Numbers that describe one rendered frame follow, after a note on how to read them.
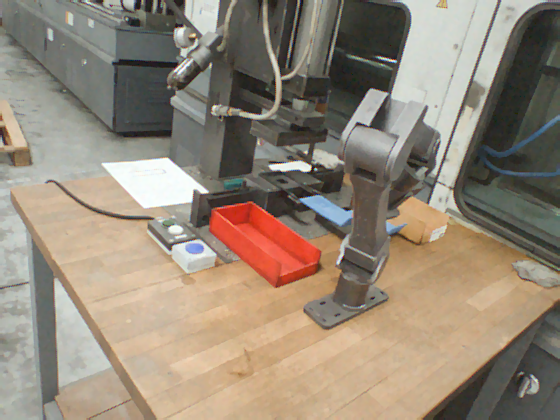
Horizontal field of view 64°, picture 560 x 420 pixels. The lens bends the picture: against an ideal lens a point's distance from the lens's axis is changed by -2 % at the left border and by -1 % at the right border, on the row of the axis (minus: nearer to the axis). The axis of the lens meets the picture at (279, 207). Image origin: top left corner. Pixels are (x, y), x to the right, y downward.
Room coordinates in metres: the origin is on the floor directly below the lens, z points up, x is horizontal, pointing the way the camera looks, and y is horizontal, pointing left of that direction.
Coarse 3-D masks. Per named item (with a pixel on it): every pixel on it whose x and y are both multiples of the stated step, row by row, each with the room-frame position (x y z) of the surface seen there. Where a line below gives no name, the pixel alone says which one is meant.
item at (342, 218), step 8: (304, 200) 1.02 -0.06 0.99; (312, 200) 1.03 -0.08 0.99; (320, 200) 1.04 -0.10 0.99; (320, 208) 1.00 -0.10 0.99; (328, 208) 1.01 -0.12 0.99; (336, 208) 1.02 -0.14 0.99; (328, 216) 0.96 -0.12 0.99; (336, 216) 0.97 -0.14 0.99; (344, 216) 0.98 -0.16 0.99; (344, 224) 0.93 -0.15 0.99
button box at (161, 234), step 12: (48, 180) 1.05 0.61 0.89; (84, 204) 0.93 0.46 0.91; (120, 216) 0.91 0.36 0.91; (132, 216) 0.92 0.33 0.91; (144, 216) 0.93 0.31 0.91; (156, 228) 0.85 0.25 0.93; (168, 228) 0.86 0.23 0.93; (156, 240) 0.85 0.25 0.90; (168, 240) 0.82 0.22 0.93; (180, 240) 0.83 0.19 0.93; (192, 240) 0.85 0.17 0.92; (168, 252) 0.81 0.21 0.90
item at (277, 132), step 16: (240, 96) 1.26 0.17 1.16; (256, 96) 1.21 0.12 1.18; (272, 96) 1.28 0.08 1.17; (288, 112) 1.12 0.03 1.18; (304, 112) 1.13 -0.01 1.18; (256, 128) 1.10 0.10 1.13; (272, 128) 1.07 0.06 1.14; (288, 128) 1.10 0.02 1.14; (304, 128) 1.13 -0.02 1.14; (320, 128) 1.16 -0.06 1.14; (272, 144) 1.05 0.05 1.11; (288, 144) 1.07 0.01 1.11
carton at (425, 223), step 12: (408, 204) 1.26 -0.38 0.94; (420, 204) 1.23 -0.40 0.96; (408, 216) 1.13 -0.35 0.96; (420, 216) 1.23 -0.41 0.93; (432, 216) 1.20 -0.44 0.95; (444, 216) 1.18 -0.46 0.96; (408, 228) 1.12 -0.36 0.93; (420, 228) 1.10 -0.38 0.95; (432, 228) 1.19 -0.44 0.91; (444, 228) 1.17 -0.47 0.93; (420, 240) 1.09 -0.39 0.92; (432, 240) 1.14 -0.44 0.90
